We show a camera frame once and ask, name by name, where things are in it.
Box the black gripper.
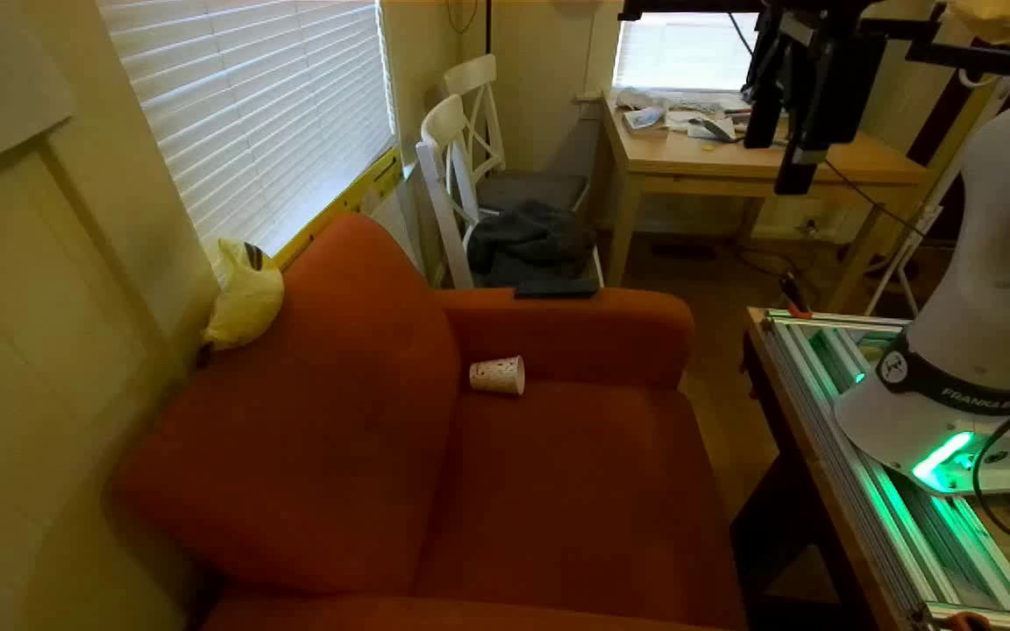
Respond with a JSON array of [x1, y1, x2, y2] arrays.
[[744, 0, 884, 195]]

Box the yellow banana plush toy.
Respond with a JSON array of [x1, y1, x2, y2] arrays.
[[199, 234, 286, 353]]

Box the light wooden desk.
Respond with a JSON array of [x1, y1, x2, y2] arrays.
[[595, 96, 937, 313]]

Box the orange black bar clamp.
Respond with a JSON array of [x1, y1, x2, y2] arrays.
[[774, 269, 815, 324], [937, 605, 999, 631]]

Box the white folding stand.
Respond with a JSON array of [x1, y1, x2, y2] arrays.
[[865, 202, 949, 318]]

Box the white papers on desk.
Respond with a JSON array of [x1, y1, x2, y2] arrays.
[[622, 97, 744, 144]]

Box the bright small window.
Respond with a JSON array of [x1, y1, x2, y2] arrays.
[[611, 11, 761, 97]]

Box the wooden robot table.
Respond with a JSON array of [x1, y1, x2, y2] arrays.
[[744, 305, 1010, 631]]

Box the grey seat cushion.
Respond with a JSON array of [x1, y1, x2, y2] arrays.
[[477, 168, 591, 216]]

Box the dark clothing pile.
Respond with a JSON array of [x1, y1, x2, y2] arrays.
[[462, 200, 603, 293]]

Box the white wooden chair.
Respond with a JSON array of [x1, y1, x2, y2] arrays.
[[439, 48, 595, 222], [415, 92, 608, 293]]

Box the white dotted paper cup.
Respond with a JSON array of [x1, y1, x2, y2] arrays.
[[465, 353, 528, 401]]

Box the large orange fabric armchair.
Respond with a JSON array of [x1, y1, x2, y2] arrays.
[[105, 210, 754, 631]]

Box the yellow spirit level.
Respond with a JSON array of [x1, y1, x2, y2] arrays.
[[271, 144, 410, 272]]

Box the white window blinds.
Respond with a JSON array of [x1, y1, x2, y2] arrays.
[[93, 0, 400, 263]]

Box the black camera stand boom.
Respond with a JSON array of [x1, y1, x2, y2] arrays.
[[865, 6, 1010, 89]]

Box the aluminium rail base frame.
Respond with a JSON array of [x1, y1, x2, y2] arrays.
[[761, 310, 1010, 623]]

